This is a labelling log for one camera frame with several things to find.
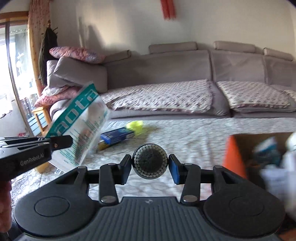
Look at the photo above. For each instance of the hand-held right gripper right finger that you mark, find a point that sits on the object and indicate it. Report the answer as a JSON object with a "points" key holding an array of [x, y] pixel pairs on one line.
{"points": [[174, 170]]}

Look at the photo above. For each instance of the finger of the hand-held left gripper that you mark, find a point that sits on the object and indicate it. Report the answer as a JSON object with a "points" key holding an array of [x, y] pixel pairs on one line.
{"points": [[62, 141]]}

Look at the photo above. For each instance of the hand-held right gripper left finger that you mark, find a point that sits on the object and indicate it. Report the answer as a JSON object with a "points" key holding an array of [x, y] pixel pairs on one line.
{"points": [[128, 167]]}

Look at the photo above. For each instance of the round black white brush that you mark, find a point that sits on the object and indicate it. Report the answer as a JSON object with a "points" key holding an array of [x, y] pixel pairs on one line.
{"points": [[149, 161]]}

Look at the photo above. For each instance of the white teal plastic packet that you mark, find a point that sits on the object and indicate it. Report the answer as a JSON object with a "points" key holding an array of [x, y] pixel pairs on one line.
{"points": [[85, 115]]}

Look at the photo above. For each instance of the cardboard box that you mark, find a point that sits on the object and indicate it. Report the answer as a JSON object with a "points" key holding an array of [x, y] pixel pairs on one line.
{"points": [[238, 160]]}

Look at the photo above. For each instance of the person's left forearm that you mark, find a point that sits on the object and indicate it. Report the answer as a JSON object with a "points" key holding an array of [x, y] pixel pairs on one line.
{"points": [[4, 206]]}

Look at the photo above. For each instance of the white quilted desktop cover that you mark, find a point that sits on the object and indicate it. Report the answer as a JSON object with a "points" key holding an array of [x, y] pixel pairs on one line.
{"points": [[196, 139]]}

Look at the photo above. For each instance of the wooden stool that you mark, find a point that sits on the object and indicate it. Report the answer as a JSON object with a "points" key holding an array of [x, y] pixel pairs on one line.
{"points": [[40, 120]]}

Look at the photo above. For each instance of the blue flat box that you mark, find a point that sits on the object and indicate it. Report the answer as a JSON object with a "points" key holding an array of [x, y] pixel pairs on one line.
{"points": [[118, 135]]}

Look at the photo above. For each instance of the yellow-green plastic cup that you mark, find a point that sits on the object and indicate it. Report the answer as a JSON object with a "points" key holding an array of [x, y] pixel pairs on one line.
{"points": [[134, 126]]}

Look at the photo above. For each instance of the pink floral pillow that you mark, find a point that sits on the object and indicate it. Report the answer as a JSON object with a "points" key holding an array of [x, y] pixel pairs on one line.
{"points": [[57, 97], [76, 53]]}

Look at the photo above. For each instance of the grey sofa cushion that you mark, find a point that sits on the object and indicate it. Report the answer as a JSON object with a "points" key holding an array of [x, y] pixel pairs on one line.
{"points": [[81, 75]]}

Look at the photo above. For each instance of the large patterned seat cushion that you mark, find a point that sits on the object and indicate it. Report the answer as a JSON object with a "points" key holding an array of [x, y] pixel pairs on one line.
{"points": [[159, 96]]}

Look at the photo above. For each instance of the glass sliding door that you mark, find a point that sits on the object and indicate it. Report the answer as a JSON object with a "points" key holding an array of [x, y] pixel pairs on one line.
{"points": [[13, 74]]}

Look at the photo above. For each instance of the dark hanging clothes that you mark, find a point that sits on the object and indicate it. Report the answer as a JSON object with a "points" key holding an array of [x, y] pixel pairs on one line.
{"points": [[47, 51]]}

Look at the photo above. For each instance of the blue white packet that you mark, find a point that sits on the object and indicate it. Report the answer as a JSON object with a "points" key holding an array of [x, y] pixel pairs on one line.
{"points": [[268, 150]]}

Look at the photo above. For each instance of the grey sofa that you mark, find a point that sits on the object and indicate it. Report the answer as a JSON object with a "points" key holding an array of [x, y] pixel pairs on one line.
{"points": [[166, 67]]}

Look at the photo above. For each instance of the small patterned seat cushion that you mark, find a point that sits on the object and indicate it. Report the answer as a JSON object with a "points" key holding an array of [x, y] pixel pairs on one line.
{"points": [[254, 93]]}

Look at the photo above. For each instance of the patterned curtain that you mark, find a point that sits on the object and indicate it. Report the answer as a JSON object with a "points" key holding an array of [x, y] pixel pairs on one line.
{"points": [[38, 30]]}

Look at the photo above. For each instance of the white plastic item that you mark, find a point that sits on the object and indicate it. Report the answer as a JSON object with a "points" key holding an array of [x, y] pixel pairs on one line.
{"points": [[289, 166]]}

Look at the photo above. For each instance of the red wall hanging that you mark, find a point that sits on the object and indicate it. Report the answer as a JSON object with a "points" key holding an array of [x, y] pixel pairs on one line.
{"points": [[168, 8]]}

